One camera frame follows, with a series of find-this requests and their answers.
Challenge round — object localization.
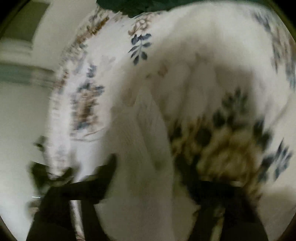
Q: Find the white knit sweater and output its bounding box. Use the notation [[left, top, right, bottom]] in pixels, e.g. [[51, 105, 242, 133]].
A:
[[96, 88, 196, 240]]

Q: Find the left green curtain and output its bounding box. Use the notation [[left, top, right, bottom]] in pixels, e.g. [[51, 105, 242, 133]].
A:
[[1, 63, 55, 88]]

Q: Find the floral bed sheet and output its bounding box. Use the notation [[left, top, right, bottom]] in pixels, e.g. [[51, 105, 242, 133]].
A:
[[46, 1, 295, 240]]

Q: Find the dark green blanket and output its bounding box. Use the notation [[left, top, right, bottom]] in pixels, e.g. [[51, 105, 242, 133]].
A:
[[96, 0, 199, 18]]

